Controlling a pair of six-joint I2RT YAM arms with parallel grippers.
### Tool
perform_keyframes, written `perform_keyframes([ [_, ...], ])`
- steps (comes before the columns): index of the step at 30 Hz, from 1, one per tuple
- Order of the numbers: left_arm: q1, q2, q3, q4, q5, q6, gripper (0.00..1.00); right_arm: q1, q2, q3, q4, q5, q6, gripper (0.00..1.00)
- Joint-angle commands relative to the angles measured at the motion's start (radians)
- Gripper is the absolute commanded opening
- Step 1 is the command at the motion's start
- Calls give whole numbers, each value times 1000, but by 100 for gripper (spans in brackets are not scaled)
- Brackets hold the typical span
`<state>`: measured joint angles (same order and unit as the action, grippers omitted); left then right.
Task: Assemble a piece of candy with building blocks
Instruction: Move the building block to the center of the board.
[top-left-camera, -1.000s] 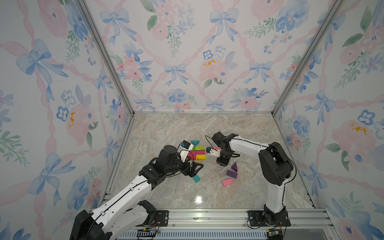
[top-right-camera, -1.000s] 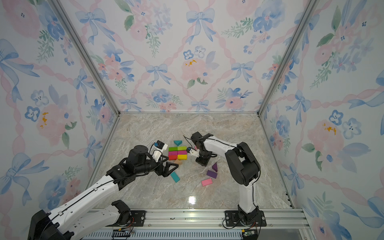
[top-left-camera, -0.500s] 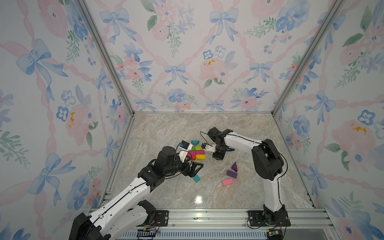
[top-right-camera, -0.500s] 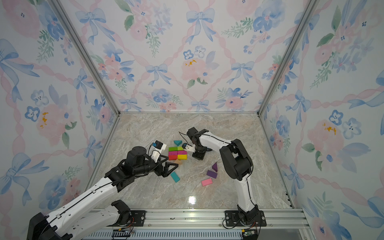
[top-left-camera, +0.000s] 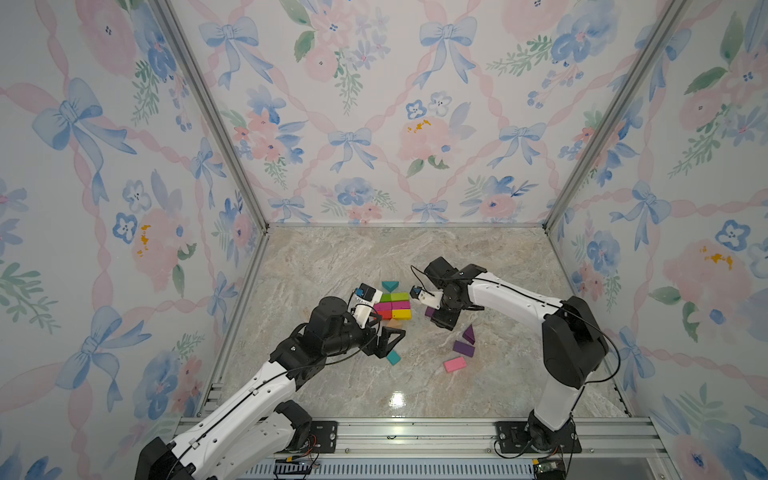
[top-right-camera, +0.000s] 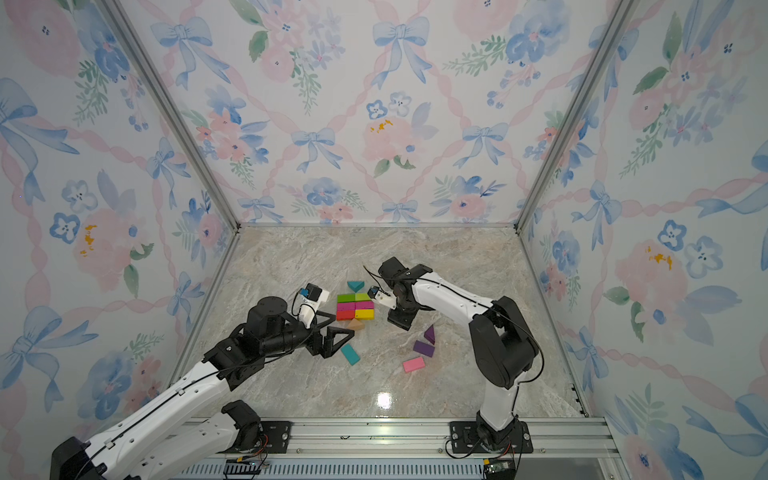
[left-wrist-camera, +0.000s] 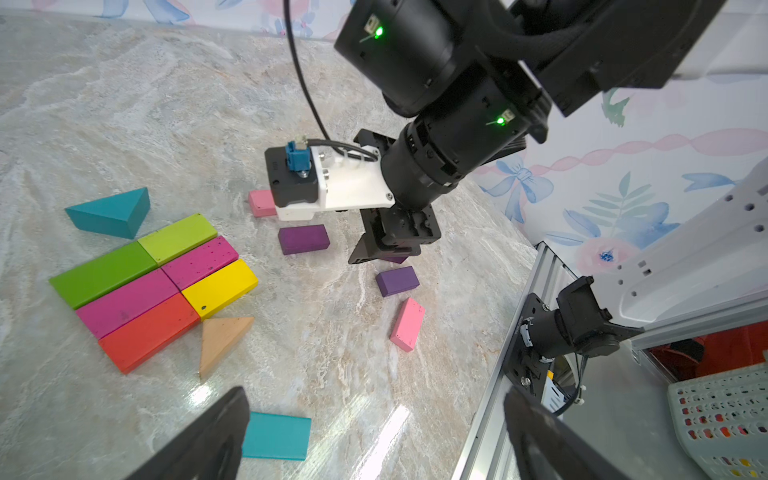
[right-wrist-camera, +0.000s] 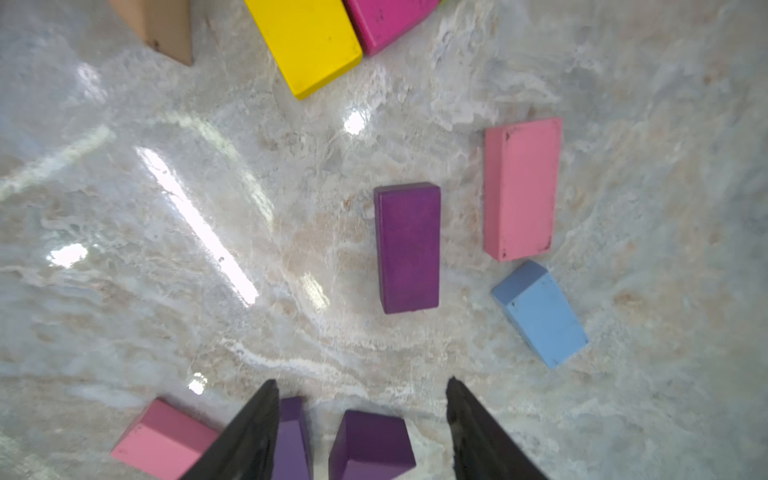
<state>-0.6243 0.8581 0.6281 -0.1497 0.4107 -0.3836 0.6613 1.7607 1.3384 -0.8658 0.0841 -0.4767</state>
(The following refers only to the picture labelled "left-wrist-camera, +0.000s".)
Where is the tan wooden block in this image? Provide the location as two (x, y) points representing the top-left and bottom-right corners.
(199, 317), (254, 381)

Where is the white perforated plastic basket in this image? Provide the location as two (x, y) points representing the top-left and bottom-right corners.
(667, 362), (768, 479)

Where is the light pink upright block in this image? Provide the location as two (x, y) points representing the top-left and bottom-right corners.
(248, 189), (277, 218)

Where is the red block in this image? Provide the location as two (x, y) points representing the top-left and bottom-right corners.
(99, 293), (201, 375)

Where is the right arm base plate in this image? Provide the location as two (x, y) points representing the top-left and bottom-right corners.
(502, 293), (558, 399)

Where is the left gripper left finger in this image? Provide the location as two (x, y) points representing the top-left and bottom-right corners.
(129, 386), (250, 479)

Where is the lime green block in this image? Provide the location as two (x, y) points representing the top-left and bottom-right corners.
(138, 213), (218, 266)

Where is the purple block lower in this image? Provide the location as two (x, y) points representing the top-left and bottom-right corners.
(376, 266), (420, 298)

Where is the teal triangle block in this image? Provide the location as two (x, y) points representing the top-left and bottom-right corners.
(65, 187), (151, 239)

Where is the magenta block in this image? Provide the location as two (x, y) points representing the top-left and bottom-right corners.
(162, 236), (239, 291)
(75, 269), (179, 339)

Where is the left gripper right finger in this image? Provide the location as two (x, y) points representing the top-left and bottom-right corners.
(503, 386), (627, 480)

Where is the teal rectangular block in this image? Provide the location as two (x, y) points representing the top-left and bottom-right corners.
(242, 412), (312, 461)

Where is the purple block upper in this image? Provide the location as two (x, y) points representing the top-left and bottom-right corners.
(278, 225), (330, 255)

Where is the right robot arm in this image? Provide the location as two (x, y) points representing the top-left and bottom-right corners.
(335, 1), (767, 327)

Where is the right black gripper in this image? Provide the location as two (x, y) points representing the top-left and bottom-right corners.
(348, 63), (552, 265)

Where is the yellow block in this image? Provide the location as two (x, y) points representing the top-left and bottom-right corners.
(182, 260), (259, 321)

